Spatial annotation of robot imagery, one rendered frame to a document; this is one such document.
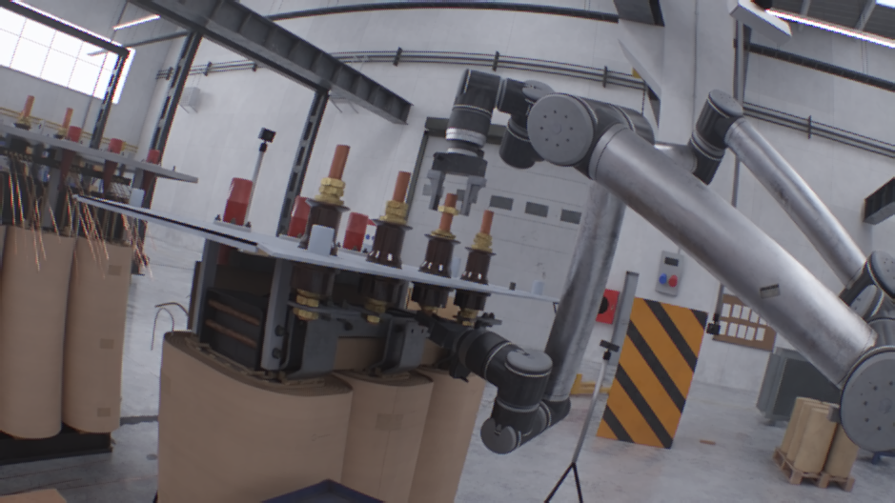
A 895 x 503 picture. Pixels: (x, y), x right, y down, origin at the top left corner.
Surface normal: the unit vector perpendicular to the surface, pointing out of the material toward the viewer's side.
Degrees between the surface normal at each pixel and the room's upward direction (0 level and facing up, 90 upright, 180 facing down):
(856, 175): 90
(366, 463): 90
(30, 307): 90
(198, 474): 90
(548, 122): 106
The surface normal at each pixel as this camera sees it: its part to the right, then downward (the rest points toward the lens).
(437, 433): 0.51, 0.10
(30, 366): 0.78, 0.17
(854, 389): -0.70, 0.11
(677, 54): -0.37, -0.09
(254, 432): 0.24, 0.04
